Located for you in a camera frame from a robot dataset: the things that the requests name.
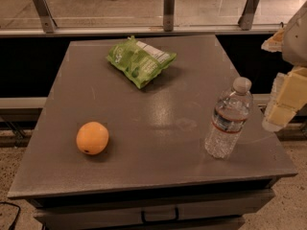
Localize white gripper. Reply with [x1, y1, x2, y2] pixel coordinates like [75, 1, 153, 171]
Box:
[261, 1, 307, 132]

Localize green rice chip bag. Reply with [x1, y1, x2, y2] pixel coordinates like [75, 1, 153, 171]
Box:
[106, 36, 177, 89]

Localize clear plastic water bottle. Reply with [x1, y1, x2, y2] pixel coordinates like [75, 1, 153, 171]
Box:
[204, 77, 253, 159]

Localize grey cabinet with drawers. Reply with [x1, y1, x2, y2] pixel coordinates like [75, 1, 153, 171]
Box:
[8, 35, 295, 230]

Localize orange fruit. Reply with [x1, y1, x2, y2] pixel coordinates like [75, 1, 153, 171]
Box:
[76, 122, 109, 155]

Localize metal window rail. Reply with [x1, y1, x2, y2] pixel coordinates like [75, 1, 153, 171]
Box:
[0, 23, 286, 37]

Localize right metal railing bracket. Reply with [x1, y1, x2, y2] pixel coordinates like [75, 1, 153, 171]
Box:
[238, 0, 260, 31]

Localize metal railing bracket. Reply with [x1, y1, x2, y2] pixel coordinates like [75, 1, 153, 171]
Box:
[163, 0, 175, 32]
[238, 0, 260, 31]
[33, 0, 57, 34]

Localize black drawer handle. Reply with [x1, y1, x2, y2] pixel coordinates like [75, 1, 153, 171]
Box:
[141, 207, 179, 224]

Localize middle metal railing bracket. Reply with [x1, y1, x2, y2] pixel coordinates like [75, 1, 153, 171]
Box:
[163, 0, 175, 32]

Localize left metal railing bracket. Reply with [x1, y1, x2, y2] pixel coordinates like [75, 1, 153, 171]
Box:
[33, 0, 57, 34]

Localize black cable on floor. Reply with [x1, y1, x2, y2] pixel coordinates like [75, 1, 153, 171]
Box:
[0, 201, 22, 230]

